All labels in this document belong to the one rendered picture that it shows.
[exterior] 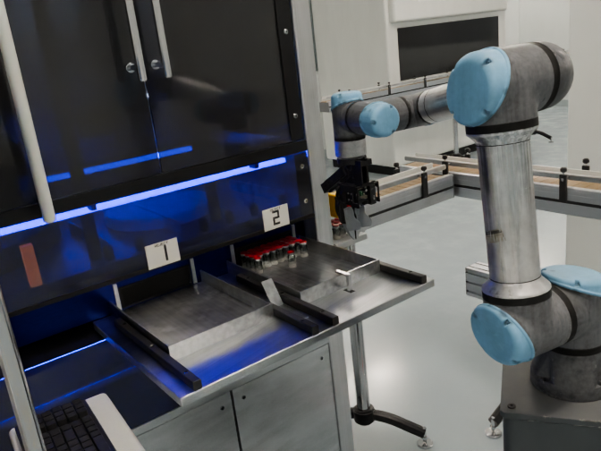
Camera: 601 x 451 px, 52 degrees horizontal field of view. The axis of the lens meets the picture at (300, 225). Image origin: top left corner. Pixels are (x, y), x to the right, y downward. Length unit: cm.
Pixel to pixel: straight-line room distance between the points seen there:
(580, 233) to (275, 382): 158
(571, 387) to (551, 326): 17
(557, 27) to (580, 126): 765
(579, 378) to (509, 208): 37
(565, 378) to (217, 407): 92
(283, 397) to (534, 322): 97
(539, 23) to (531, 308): 954
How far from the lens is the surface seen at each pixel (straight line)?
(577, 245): 290
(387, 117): 134
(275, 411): 188
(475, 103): 101
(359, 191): 146
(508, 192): 105
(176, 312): 153
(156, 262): 152
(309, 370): 190
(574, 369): 125
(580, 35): 273
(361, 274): 156
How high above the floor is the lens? 149
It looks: 17 degrees down
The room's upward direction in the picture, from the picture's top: 7 degrees counter-clockwise
